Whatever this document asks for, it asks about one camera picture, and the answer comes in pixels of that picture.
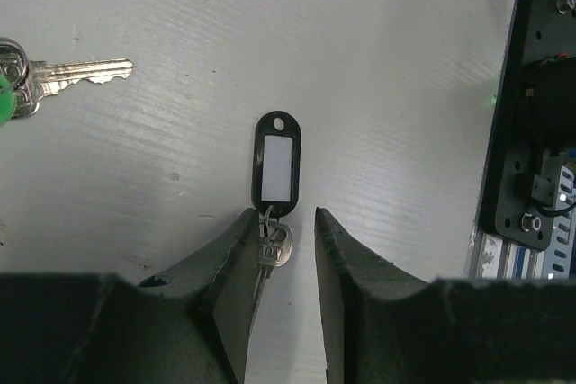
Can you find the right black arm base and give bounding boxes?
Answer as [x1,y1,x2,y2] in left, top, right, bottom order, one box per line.
[480,0,575,251]

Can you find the grey slotted cable duct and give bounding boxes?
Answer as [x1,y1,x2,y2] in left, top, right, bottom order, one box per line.
[542,161,575,280]

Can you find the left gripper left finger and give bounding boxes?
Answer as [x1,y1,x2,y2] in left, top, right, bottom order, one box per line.
[1,209,259,383]

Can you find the green tag key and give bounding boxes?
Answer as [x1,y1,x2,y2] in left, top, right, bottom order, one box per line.
[1,37,134,123]

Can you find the black tag key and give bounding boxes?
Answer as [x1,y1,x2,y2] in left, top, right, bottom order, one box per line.
[251,111,302,317]

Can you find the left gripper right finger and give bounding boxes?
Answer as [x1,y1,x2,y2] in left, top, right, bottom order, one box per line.
[314,208,575,383]

